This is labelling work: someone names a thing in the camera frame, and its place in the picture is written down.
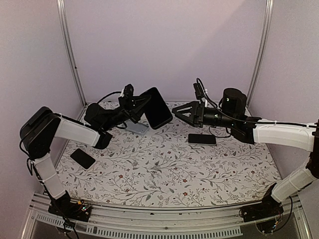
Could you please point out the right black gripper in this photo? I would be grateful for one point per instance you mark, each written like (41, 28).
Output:
(196, 119)

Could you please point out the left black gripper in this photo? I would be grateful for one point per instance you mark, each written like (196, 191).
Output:
(132, 108)

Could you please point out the light blue phone case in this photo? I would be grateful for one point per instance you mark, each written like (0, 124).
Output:
(137, 128)

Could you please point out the black phone with white edge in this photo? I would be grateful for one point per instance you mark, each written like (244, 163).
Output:
(83, 159)

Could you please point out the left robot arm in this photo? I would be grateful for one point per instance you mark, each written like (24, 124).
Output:
(37, 135)

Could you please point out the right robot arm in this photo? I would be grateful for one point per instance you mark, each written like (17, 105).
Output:
(251, 130)

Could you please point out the floral patterned table mat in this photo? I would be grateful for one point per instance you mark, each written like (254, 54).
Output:
(161, 169)

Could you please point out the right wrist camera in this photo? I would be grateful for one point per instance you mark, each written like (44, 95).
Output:
(200, 93)

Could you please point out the front aluminium rail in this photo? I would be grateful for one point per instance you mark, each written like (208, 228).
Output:
(110, 221)

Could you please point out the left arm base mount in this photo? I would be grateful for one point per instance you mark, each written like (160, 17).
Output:
(79, 211)

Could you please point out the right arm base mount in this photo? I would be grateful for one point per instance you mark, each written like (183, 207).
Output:
(267, 216)

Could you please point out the left aluminium frame post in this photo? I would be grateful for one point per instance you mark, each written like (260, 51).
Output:
(69, 51)

